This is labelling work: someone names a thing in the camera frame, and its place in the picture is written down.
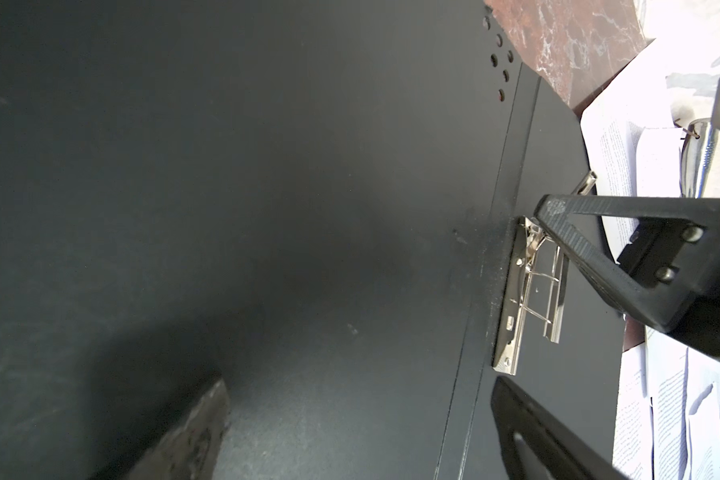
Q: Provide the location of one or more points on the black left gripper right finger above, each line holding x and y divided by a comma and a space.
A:
534, 444

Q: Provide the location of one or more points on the printed paper sheet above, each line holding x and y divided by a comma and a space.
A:
668, 412
632, 143

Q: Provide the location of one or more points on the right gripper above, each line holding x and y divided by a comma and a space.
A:
666, 277

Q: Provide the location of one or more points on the black file folder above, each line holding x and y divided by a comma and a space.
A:
309, 199

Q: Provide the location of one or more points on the silver folder lever clip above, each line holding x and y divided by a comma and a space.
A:
535, 288

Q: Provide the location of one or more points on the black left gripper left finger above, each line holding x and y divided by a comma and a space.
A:
188, 448

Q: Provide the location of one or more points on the silver metal trowel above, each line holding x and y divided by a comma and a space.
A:
697, 153

